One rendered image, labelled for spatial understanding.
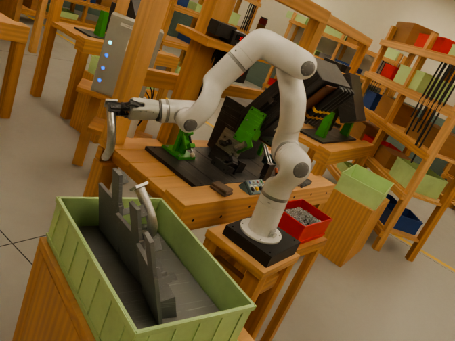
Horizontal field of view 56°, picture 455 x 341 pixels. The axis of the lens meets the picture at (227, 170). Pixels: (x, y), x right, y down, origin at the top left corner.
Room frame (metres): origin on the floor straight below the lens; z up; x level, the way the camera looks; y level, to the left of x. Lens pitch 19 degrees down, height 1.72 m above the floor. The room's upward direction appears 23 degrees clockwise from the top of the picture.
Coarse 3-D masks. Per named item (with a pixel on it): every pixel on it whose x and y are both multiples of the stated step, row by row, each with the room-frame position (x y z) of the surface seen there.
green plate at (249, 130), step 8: (248, 112) 2.41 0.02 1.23; (256, 112) 2.39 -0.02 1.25; (248, 120) 2.39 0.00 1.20; (256, 120) 2.37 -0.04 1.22; (240, 128) 2.39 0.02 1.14; (248, 128) 2.36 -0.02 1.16; (256, 128) 2.35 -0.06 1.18; (240, 136) 2.36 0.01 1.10; (248, 136) 2.34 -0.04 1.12; (256, 136) 2.38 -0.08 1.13
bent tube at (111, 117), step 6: (108, 114) 1.37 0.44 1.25; (114, 114) 1.38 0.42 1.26; (108, 120) 1.36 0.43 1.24; (114, 120) 1.37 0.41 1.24; (108, 126) 1.35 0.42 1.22; (114, 126) 1.36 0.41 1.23; (108, 132) 1.35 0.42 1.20; (114, 132) 1.36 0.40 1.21; (108, 138) 1.35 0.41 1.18; (114, 138) 1.36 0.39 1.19; (108, 144) 1.35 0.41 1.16; (114, 144) 1.36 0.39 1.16; (108, 150) 1.37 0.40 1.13; (102, 156) 1.47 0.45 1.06; (108, 156) 1.43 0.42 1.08
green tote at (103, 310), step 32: (64, 224) 1.17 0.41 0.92; (96, 224) 1.36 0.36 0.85; (160, 224) 1.49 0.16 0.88; (64, 256) 1.13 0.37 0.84; (192, 256) 1.33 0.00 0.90; (96, 288) 0.97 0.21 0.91; (224, 288) 1.19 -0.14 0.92; (96, 320) 0.94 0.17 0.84; (128, 320) 0.85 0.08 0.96; (192, 320) 0.94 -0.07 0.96; (224, 320) 1.03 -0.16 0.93
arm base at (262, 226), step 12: (264, 204) 1.66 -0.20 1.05; (276, 204) 1.65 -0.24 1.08; (252, 216) 1.70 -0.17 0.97; (264, 216) 1.65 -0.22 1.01; (276, 216) 1.66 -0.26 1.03; (240, 228) 1.68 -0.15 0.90; (252, 228) 1.67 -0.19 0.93; (264, 228) 1.65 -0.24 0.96; (276, 228) 1.70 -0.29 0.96; (264, 240) 1.63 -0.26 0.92; (276, 240) 1.67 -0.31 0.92
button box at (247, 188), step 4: (252, 180) 2.16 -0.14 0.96; (256, 180) 2.19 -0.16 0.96; (240, 184) 2.13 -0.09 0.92; (244, 184) 2.12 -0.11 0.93; (248, 184) 2.11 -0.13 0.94; (252, 184) 2.14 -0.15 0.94; (256, 184) 2.16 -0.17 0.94; (260, 184) 2.19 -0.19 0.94; (240, 188) 2.12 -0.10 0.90; (244, 188) 2.11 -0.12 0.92; (248, 188) 2.10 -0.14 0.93; (248, 192) 2.09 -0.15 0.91; (252, 192) 2.09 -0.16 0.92; (256, 192) 2.12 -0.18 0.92; (260, 192) 2.15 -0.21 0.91
